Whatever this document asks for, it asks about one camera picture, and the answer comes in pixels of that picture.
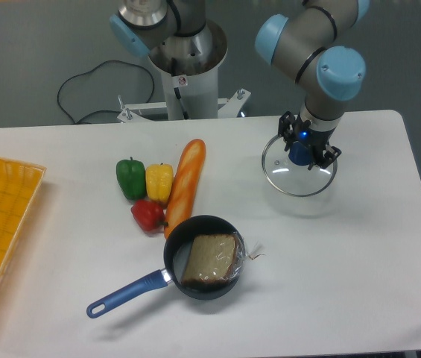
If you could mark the glass pot lid blue knob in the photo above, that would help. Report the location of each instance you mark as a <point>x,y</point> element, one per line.
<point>290,178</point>

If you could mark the green toy bell pepper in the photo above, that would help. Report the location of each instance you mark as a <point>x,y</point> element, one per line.
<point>130,175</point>

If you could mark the yellow toy bell pepper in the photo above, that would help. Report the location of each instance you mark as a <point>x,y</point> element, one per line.
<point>159,180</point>

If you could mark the toy baguette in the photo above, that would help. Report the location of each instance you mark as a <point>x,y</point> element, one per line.
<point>184,187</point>

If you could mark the black pan blue handle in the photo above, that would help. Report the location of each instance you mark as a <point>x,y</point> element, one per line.
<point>175,254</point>

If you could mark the red toy bell pepper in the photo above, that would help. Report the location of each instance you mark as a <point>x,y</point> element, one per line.
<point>148,215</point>

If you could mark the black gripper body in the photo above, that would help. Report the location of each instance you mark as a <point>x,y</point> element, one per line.
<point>311,132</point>

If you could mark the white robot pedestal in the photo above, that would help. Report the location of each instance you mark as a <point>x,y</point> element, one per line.
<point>188,67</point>

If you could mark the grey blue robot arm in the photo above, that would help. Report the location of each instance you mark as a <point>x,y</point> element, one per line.
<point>303,48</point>

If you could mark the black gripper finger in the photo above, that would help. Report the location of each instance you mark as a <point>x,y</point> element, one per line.
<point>323,158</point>
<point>285,129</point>

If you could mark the wrapped bread slice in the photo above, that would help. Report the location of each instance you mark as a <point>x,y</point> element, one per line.
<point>216,260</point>

